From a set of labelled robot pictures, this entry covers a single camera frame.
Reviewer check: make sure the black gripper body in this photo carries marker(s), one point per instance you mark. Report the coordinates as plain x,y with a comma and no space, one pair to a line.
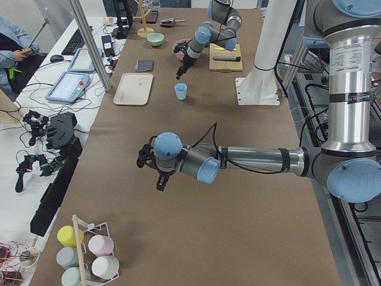
187,61
162,173

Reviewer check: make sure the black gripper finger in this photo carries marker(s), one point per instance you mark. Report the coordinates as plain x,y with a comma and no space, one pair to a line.
161,182
178,74
183,70

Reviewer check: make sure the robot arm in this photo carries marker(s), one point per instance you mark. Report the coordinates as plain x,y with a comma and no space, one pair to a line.
221,29
346,162

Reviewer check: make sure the blue plastic cup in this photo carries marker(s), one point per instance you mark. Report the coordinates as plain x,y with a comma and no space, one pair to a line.
181,91

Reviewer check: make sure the steel ice scoop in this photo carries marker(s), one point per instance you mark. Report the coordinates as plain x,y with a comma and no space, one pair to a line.
170,22

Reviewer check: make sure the wooden cup stand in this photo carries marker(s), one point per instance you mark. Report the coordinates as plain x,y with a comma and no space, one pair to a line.
144,9

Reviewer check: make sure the pink cup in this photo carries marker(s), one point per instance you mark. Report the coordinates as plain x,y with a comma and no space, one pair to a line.
101,245

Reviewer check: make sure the white cup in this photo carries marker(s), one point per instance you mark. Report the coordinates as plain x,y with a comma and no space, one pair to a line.
105,267

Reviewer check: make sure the yellow cup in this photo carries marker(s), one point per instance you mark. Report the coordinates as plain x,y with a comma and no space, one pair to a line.
66,236

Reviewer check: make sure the grey cup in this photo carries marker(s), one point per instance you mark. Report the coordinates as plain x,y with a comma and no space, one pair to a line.
67,257

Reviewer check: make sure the white cup rack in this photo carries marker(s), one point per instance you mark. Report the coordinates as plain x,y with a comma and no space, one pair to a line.
84,232

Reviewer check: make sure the mint cup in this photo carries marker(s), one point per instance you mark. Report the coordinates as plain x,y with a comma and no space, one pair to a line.
71,277

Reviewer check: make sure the pink bowl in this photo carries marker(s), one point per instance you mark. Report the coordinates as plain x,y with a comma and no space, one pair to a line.
180,47

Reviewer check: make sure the wooden cutting board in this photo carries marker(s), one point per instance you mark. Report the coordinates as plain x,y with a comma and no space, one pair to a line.
224,66

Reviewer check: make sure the yellow plastic knife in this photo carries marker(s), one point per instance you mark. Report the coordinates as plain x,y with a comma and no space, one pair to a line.
223,49

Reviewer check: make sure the green bowl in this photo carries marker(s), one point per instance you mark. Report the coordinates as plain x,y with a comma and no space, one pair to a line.
155,39

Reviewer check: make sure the grey folded cloth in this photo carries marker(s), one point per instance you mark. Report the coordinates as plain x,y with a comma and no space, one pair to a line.
144,65

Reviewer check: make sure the cream rabbit tray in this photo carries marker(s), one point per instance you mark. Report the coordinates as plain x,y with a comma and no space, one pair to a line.
133,89

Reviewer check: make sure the blue teach pendant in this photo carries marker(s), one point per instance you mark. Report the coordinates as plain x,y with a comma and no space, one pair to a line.
81,62
68,87

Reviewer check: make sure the black keyboard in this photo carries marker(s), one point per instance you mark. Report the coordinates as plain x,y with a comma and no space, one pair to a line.
76,42

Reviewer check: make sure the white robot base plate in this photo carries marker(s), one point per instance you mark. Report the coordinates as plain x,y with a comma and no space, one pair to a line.
263,92

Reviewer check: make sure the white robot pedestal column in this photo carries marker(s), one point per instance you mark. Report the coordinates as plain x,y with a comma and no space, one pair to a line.
279,15

